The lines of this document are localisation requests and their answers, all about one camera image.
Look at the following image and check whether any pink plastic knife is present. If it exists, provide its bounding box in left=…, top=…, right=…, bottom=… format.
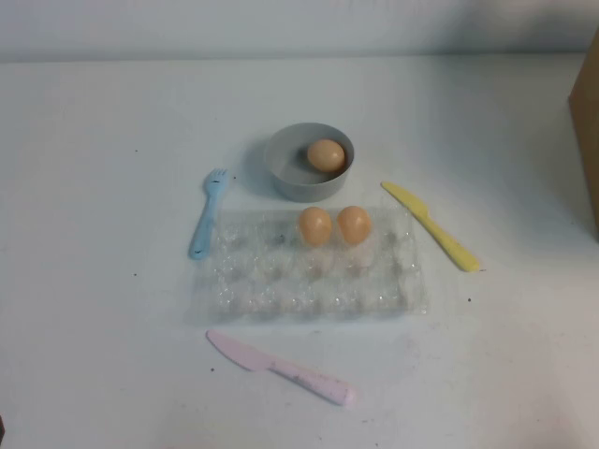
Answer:
left=206, top=329, right=358, bottom=406

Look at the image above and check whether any clear plastic egg tray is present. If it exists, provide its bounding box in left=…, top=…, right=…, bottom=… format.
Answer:
left=189, top=205, right=431, bottom=326

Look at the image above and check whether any brown cardboard box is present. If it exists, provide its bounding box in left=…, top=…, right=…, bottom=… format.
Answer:
left=568, top=32, right=599, bottom=244

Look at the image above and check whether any yellow plastic knife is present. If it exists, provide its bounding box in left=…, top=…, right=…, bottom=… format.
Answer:
left=381, top=181, right=481, bottom=273

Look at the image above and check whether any grey round bowl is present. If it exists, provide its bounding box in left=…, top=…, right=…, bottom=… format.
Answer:
left=264, top=122, right=356, bottom=203

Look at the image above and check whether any blue plastic fork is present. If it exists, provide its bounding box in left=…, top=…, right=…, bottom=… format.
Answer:
left=188, top=167, right=229, bottom=261

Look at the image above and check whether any brown egg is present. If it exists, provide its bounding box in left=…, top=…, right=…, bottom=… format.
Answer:
left=307, top=138, right=346, bottom=171
left=337, top=205, right=373, bottom=244
left=298, top=206, right=332, bottom=245

